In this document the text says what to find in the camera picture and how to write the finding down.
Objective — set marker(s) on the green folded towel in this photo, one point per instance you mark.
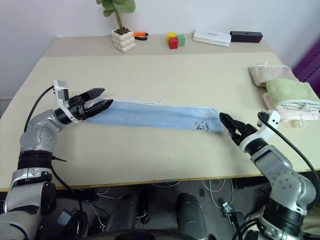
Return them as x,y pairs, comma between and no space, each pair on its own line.
290,92

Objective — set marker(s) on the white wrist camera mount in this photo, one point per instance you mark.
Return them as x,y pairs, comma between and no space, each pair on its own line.
61,91
273,117

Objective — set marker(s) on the white flat box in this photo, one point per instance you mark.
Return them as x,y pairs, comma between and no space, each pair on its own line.
211,37

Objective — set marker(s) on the dark rounded robot leg shape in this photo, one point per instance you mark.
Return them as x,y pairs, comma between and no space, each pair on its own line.
191,215

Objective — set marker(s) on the purple ribbed furniture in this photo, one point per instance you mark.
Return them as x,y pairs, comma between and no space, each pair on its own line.
308,62

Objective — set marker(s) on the red wooden block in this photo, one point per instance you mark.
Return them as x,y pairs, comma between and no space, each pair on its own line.
173,43

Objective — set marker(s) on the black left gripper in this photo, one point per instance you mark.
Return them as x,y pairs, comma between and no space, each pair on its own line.
78,106

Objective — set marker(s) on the light blue towel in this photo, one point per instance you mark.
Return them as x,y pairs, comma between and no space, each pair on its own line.
160,115

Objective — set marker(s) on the potted plant white bubbly pot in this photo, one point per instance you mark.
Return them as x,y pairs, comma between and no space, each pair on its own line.
123,40

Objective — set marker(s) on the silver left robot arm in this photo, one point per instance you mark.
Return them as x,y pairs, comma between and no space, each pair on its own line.
40,130

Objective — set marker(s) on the beige folded towel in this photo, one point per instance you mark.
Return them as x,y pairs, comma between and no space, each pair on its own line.
272,72

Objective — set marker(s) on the green wooden block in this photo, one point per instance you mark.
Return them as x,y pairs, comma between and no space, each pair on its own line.
181,40

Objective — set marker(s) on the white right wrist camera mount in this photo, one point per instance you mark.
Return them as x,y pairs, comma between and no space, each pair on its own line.
273,117

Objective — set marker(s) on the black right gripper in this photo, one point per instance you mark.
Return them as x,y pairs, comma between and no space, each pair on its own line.
248,131

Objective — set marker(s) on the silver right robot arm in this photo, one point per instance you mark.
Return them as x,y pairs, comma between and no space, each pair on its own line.
275,160

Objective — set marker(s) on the grey rounded robot leg shape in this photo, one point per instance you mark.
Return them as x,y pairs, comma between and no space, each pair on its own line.
122,215

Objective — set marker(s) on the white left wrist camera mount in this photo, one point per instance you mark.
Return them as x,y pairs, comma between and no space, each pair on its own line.
61,91

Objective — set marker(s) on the yellow wooden block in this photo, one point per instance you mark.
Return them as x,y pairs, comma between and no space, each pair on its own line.
171,35

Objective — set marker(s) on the black rectangular box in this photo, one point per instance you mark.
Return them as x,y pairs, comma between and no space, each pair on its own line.
246,37

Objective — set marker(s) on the white pink folded towel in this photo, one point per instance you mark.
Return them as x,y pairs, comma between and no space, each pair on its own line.
295,110

